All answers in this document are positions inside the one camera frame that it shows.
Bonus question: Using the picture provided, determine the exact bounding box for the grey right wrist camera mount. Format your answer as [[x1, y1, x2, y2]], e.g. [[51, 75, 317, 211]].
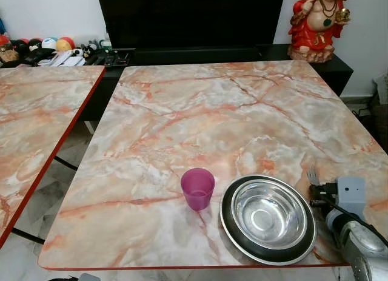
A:
[[336, 176, 367, 219]]

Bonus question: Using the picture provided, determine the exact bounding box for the red-lidded glass jar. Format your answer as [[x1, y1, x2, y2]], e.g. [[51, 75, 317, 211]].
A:
[[0, 35, 13, 63]]

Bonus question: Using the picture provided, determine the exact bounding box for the white paper stack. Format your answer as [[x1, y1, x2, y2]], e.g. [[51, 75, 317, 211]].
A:
[[45, 50, 86, 67]]

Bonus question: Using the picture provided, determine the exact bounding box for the silver metal fork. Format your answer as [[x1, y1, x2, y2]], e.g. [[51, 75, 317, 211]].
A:
[[306, 165, 323, 186]]

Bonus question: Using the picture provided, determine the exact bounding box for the black metal table frame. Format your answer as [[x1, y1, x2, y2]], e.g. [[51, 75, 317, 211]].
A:
[[11, 154, 80, 245]]

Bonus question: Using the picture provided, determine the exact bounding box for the purple plastic cup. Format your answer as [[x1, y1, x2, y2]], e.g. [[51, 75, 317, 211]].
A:
[[180, 167, 216, 211]]

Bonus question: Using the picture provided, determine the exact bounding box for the dark round steel plate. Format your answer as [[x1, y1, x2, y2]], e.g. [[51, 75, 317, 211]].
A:
[[219, 174, 318, 266]]

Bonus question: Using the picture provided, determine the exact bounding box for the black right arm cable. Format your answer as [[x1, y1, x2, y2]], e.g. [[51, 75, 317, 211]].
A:
[[311, 198, 388, 245]]

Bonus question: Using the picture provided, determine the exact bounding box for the black round ball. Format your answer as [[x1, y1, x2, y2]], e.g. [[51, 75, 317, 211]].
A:
[[15, 39, 41, 55]]

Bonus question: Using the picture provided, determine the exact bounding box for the orange round ball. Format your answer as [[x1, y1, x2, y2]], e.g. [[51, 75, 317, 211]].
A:
[[55, 36, 75, 53]]

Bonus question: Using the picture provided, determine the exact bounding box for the black television screen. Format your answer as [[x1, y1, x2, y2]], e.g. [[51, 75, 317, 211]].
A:
[[96, 0, 286, 50]]

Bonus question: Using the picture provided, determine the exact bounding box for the white and blue ball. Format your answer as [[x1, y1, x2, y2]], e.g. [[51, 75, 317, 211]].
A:
[[41, 36, 59, 50]]

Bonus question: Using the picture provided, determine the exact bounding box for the shiny steel bowl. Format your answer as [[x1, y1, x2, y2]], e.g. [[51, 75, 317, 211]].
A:
[[230, 177, 310, 251]]

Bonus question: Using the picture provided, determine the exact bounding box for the grey patterned cushion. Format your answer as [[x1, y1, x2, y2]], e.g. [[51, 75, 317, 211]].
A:
[[372, 71, 388, 107]]

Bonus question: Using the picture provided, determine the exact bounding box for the red Ganesha statue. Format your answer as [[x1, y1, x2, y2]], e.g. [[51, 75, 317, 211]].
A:
[[287, 0, 353, 64]]

